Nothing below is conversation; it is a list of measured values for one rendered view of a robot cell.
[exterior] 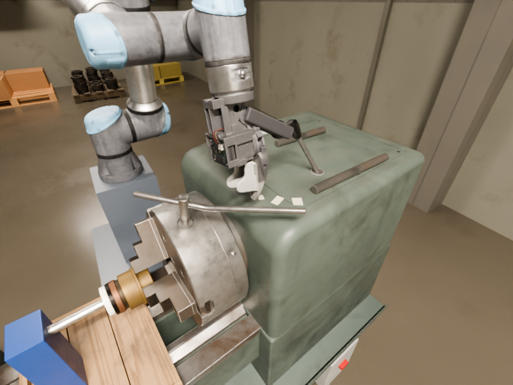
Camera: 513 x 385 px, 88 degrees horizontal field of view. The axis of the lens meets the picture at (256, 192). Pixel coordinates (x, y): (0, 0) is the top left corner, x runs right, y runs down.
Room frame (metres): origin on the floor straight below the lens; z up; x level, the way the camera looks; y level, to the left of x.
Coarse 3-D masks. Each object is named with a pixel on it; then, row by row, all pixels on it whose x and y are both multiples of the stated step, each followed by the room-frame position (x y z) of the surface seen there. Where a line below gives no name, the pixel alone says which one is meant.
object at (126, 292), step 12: (120, 276) 0.38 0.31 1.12; (132, 276) 0.37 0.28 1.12; (144, 276) 0.38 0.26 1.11; (108, 288) 0.35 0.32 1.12; (120, 288) 0.35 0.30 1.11; (132, 288) 0.35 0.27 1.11; (120, 300) 0.33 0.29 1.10; (132, 300) 0.33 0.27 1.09; (144, 300) 0.34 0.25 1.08; (120, 312) 0.32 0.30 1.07
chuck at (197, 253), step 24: (168, 216) 0.44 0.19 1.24; (192, 216) 0.45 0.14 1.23; (168, 240) 0.40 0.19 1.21; (192, 240) 0.39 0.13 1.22; (216, 240) 0.40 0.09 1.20; (192, 264) 0.35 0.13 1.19; (216, 264) 0.37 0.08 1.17; (192, 288) 0.32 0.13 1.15; (216, 288) 0.34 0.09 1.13; (216, 312) 0.33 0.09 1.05
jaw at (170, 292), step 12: (168, 276) 0.39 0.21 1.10; (144, 288) 0.36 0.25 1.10; (156, 288) 0.36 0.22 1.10; (168, 288) 0.36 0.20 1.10; (180, 288) 0.36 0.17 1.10; (156, 300) 0.34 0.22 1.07; (168, 300) 0.33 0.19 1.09; (180, 300) 0.33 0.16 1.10; (192, 300) 0.33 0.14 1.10; (180, 312) 0.30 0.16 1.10; (192, 312) 0.31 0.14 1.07; (204, 312) 0.32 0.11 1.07
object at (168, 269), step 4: (168, 264) 0.45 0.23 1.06; (172, 264) 0.46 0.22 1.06; (160, 268) 0.44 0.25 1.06; (164, 268) 0.44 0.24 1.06; (168, 268) 0.45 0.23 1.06; (172, 268) 0.45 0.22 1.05; (156, 272) 0.43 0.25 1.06; (160, 272) 0.43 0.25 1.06; (164, 272) 0.44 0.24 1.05; (168, 272) 0.44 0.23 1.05; (172, 272) 0.44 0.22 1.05; (176, 272) 0.44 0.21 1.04; (152, 276) 0.42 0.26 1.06; (156, 276) 0.42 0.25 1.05; (160, 276) 0.43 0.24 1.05; (164, 276) 0.43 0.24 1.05
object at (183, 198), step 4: (180, 196) 0.41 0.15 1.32; (184, 196) 0.41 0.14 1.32; (188, 196) 0.41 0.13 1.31; (180, 200) 0.40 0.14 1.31; (184, 200) 0.40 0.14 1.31; (188, 200) 0.41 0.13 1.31; (180, 204) 0.40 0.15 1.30; (184, 204) 0.40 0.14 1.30; (188, 204) 0.41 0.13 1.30; (180, 208) 0.41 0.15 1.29; (184, 208) 0.40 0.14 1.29; (188, 208) 0.41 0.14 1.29; (180, 212) 0.41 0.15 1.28; (184, 212) 0.41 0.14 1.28; (188, 212) 0.41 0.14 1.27; (180, 216) 0.41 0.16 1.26; (184, 216) 0.41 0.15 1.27; (188, 216) 0.41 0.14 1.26; (184, 220) 0.42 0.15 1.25; (188, 220) 0.42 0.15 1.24; (184, 224) 0.42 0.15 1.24; (188, 224) 0.43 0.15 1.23
